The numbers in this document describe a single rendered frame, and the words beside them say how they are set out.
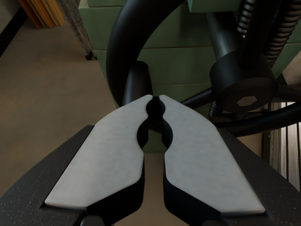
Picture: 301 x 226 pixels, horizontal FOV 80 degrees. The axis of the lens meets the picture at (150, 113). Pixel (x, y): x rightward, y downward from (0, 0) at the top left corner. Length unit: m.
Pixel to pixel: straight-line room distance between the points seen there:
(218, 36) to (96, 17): 0.21
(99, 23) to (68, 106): 0.95
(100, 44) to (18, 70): 1.33
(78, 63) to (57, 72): 0.16
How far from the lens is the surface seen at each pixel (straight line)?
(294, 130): 1.01
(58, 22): 1.92
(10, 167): 1.27
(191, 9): 0.25
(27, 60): 1.73
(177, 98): 0.54
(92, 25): 0.38
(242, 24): 0.25
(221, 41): 0.25
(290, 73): 0.57
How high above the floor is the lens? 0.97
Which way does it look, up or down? 60 degrees down
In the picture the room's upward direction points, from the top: 4 degrees counter-clockwise
